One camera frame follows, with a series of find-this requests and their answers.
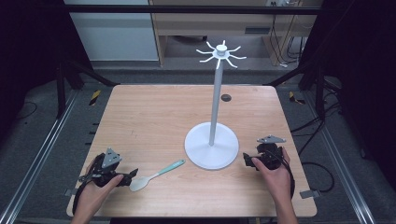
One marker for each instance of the person's left hand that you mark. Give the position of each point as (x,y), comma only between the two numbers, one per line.
(93,196)

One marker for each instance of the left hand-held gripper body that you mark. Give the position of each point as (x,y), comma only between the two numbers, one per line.
(107,161)

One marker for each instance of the dark round table grommet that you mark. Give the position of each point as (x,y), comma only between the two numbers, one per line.
(226,98)

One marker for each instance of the grey metal table bracket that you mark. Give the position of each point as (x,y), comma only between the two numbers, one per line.
(309,194)
(70,192)

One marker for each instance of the yellow black tape strip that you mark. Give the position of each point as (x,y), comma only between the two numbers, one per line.
(294,98)
(95,97)

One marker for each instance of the black frame strut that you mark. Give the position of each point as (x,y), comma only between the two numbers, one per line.
(61,93)
(319,93)

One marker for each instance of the wooden background desk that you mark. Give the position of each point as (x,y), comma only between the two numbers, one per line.
(218,23)

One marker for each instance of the white hook stand rack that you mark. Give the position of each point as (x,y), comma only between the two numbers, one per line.
(211,146)

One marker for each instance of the aluminium floor rail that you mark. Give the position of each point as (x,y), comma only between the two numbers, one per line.
(40,155)
(342,161)

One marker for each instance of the white cabinet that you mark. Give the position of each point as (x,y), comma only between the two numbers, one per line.
(115,37)

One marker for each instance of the person's right hand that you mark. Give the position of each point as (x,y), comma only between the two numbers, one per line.
(277,183)

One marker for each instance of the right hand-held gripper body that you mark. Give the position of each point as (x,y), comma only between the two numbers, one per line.
(271,154)

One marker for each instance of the black horizontal frame bar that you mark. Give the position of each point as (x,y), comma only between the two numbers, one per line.
(186,9)

